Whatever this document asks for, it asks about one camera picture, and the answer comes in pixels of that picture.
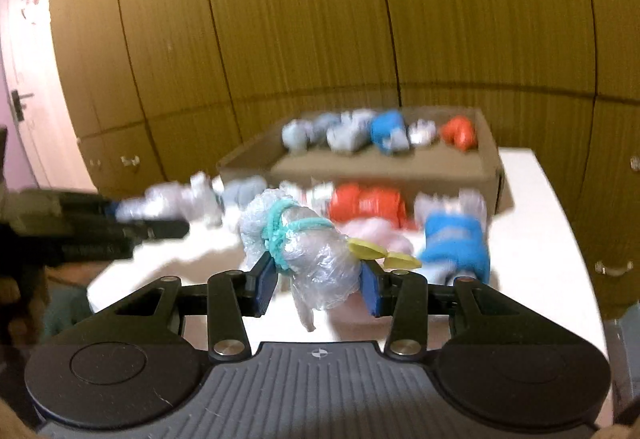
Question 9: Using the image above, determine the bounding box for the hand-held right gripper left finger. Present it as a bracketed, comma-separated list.
[95, 258, 277, 362]

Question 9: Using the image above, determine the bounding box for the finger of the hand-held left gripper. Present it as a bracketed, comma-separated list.
[57, 192, 121, 220]
[115, 218, 191, 244]

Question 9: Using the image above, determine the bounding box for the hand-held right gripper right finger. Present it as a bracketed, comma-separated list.
[361, 264, 548, 361]

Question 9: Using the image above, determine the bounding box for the pink fluffy toy with eyes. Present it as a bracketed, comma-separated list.
[345, 218, 422, 270]

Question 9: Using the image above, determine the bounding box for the clear plastic bundle teal yarn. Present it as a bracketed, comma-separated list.
[239, 188, 363, 334]

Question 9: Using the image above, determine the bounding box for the blue and grey sock bundle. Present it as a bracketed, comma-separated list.
[417, 212, 492, 287]

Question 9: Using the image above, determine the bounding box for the brown cardboard box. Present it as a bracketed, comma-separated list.
[216, 106, 506, 216]

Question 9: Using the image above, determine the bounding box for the pale grey sock bundle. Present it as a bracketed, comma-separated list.
[326, 112, 373, 154]

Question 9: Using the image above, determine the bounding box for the small white patterned bundle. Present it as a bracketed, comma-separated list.
[409, 119, 437, 147]

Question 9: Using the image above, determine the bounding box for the light blue sock bundle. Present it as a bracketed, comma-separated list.
[310, 113, 342, 136]

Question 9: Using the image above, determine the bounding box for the person's left hand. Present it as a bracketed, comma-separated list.
[0, 294, 48, 356]

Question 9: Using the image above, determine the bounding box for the person's teal clothing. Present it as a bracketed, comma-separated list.
[42, 269, 96, 337]

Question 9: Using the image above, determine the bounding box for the large red plastic bag bundle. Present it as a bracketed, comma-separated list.
[328, 183, 408, 227]

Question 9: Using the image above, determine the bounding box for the white black patterned sock bundle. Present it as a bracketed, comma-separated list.
[279, 180, 307, 201]

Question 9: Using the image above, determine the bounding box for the white room door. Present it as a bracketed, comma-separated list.
[0, 0, 98, 194]

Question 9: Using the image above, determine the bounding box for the red door decoration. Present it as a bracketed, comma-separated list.
[20, 0, 50, 25]

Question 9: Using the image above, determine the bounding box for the wooden wardrobe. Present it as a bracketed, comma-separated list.
[20, 0, 640, 320]

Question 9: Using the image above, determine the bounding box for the black door handle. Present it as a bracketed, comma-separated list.
[10, 89, 35, 122]

